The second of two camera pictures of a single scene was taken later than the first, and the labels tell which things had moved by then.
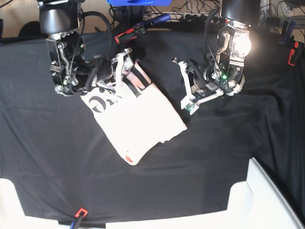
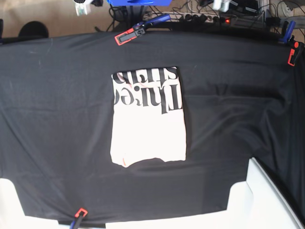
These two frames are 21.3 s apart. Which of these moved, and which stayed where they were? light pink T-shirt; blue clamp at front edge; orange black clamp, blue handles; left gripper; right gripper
Moved: right gripper; left gripper; light pink T-shirt
Stayed: orange black clamp, blue handles; blue clamp at front edge
